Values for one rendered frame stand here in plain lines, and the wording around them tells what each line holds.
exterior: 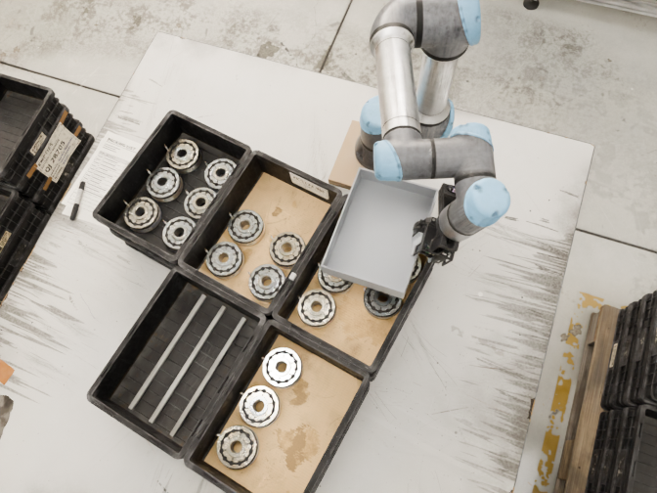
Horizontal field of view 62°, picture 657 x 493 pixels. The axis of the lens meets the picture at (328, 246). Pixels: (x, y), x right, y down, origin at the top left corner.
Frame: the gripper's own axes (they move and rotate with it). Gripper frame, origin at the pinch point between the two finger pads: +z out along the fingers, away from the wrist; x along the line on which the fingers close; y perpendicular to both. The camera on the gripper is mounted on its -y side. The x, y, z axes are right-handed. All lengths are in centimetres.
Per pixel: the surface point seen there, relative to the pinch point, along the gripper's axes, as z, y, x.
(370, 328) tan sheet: 26.5, 17.6, 0.3
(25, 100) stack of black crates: 106, -42, -145
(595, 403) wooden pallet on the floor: 68, 8, 99
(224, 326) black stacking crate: 38, 28, -37
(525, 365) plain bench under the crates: 26, 13, 46
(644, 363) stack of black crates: 37, -3, 91
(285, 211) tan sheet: 36.0, -9.1, -31.0
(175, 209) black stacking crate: 46, -1, -62
